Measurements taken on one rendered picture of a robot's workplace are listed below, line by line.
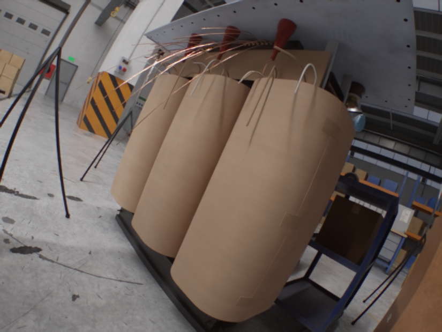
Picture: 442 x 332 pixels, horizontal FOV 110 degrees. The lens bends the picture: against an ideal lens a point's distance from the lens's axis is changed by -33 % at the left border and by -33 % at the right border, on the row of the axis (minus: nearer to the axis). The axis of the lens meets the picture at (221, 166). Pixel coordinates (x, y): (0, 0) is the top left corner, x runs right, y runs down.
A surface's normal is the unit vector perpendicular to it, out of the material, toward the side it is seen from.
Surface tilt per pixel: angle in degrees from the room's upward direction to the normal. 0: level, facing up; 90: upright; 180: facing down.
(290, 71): 90
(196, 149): 90
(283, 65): 90
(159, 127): 90
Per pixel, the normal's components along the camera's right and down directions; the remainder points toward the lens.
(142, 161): -0.04, 0.02
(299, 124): -0.31, -0.10
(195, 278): -0.65, -0.26
